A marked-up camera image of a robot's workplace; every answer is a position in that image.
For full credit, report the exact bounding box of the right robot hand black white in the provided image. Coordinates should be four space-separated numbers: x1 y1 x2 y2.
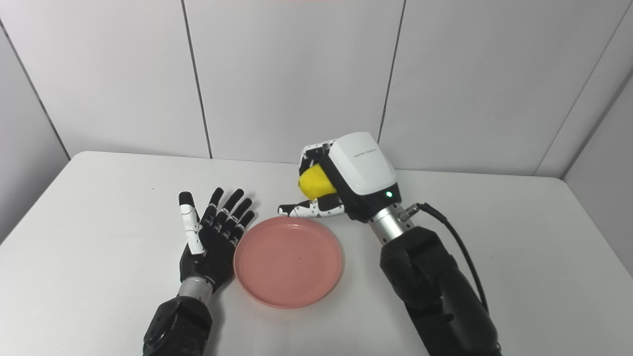
277 132 400 223

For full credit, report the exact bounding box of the yellow lemon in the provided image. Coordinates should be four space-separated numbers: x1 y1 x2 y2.
298 165 338 201

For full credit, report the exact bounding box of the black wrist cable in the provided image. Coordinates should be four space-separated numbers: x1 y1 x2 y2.
407 202 490 314

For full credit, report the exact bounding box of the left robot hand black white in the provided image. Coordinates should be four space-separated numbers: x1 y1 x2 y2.
179 187 256 295

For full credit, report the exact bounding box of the pink round plate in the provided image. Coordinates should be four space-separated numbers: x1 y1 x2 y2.
233 216 343 309

